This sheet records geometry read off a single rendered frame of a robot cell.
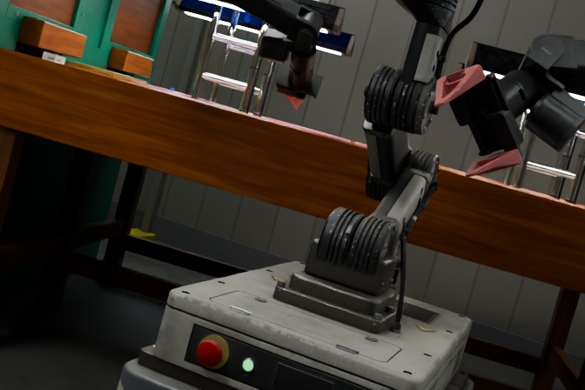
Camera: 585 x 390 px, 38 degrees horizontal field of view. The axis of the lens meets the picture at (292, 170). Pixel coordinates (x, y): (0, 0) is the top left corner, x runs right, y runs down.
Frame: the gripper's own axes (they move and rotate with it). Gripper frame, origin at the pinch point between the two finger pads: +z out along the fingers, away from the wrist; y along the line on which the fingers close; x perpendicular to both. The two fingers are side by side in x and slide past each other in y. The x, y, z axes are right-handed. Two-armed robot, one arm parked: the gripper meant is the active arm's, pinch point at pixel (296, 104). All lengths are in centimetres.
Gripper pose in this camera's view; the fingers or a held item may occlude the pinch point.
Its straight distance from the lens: 209.3
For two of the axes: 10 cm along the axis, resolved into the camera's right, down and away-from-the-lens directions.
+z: -0.9, 6.0, 8.0
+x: -3.0, 7.5, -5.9
